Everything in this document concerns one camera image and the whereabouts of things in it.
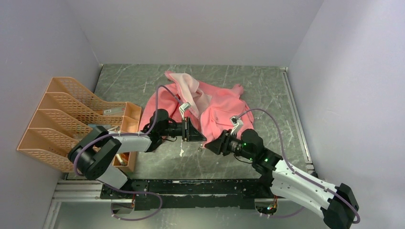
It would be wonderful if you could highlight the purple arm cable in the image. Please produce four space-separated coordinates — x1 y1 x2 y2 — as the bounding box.
237 108 362 224
73 84 184 177

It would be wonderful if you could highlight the aluminium table frame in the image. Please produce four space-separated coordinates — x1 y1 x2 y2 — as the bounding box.
43 180 339 229

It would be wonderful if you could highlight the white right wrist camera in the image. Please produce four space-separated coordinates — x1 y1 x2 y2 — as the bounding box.
230 115 244 135

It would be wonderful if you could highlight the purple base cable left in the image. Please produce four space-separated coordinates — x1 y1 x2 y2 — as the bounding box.
98 180 163 222

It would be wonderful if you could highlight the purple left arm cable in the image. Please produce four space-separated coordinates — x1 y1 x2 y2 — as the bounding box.
73 84 184 177

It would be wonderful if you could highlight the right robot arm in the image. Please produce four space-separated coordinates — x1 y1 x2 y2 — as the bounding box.
205 129 359 229

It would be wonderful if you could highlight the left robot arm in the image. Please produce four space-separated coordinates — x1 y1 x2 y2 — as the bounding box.
67 109 206 198

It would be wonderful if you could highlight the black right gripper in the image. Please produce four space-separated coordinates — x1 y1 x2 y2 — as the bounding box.
204 129 255 161

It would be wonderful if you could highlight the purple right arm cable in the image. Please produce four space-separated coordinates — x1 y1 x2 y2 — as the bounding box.
237 108 362 224

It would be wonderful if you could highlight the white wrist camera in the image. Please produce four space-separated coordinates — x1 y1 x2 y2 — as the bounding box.
179 102 191 120
230 115 244 135

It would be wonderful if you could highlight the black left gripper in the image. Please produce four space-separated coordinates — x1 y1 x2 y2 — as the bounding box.
160 117 207 143

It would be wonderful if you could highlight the orange mesh file rack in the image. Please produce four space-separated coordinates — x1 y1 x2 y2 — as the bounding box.
17 77 142 173

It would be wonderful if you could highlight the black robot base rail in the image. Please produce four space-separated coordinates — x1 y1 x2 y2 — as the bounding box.
100 178 274 211

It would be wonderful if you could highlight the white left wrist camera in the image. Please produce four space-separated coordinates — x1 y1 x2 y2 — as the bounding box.
179 102 191 120

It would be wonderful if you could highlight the pink zip-up jacket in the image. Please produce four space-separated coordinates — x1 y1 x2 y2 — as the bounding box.
139 71 249 143

